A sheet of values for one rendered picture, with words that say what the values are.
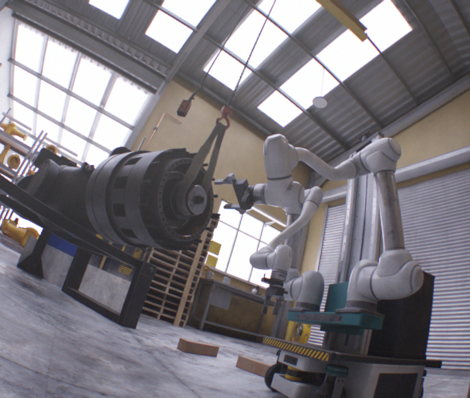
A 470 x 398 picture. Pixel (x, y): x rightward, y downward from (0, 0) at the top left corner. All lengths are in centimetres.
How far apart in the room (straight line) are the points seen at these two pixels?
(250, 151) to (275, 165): 692
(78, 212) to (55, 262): 190
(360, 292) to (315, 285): 46
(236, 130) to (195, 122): 130
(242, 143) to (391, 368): 717
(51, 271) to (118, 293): 95
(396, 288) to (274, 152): 75
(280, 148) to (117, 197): 79
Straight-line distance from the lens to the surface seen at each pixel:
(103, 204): 146
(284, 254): 155
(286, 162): 107
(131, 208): 129
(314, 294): 171
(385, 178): 136
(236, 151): 768
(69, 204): 205
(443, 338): 576
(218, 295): 601
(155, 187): 125
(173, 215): 134
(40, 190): 238
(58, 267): 386
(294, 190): 108
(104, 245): 235
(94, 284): 387
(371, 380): 138
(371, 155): 140
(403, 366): 154
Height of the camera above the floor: 36
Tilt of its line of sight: 24 degrees up
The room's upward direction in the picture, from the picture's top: 17 degrees clockwise
